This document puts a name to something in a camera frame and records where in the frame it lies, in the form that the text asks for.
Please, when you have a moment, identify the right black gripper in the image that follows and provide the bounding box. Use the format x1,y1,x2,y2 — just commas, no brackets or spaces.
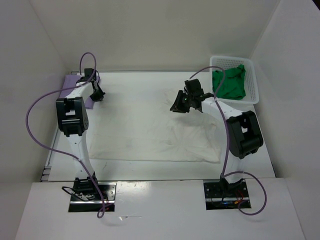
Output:
170,89,194,113

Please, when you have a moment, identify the purple t shirt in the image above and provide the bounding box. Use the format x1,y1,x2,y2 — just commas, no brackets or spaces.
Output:
59,74,94,110

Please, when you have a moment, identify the cream t shirt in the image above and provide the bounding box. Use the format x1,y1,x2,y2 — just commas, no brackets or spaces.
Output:
88,88,221,164

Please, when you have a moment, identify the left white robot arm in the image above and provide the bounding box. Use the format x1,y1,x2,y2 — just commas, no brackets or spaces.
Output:
55,68,105,201

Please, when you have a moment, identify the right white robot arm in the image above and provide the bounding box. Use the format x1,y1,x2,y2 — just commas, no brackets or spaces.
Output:
170,79,264,197

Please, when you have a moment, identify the green t shirt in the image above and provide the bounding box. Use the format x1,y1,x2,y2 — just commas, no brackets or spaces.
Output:
212,64,246,100

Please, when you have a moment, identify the white perforated plastic basket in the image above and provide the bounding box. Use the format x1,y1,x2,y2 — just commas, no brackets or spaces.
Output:
209,55,259,105

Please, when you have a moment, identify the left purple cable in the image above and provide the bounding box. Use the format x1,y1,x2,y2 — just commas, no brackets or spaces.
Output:
26,51,111,219

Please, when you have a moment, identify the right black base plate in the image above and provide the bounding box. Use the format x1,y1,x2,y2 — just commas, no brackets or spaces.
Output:
203,179,251,210

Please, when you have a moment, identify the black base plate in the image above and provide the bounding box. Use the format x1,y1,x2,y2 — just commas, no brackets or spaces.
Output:
203,179,251,210
65,182,117,213

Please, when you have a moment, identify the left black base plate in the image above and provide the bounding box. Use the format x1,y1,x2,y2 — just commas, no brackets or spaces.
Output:
65,182,117,213

